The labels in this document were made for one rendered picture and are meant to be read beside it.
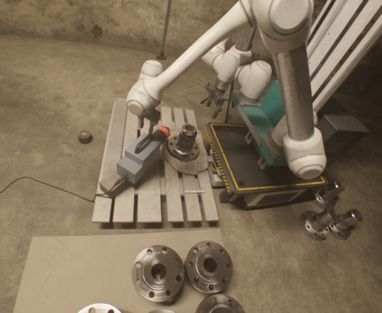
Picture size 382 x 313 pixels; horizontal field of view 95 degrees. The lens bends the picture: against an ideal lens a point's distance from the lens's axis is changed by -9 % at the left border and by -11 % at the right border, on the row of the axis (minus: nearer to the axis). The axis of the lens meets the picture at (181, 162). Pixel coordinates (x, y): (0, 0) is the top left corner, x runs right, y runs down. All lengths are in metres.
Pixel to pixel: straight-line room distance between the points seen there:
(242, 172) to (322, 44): 0.89
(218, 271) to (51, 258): 0.95
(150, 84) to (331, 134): 1.05
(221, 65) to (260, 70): 0.31
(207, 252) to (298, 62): 0.94
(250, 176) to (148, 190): 0.71
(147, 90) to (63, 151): 1.18
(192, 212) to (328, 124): 0.99
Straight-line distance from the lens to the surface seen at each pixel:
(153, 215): 1.26
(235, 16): 0.81
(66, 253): 1.38
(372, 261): 2.39
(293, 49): 0.68
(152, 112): 1.03
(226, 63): 1.15
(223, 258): 1.16
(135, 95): 0.77
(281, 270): 1.66
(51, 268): 1.38
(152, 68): 0.90
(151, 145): 1.24
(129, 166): 1.19
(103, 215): 1.27
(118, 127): 1.70
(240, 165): 1.46
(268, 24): 0.60
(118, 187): 1.27
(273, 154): 1.14
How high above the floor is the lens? 1.30
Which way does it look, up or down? 49 degrees down
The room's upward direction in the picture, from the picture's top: 19 degrees clockwise
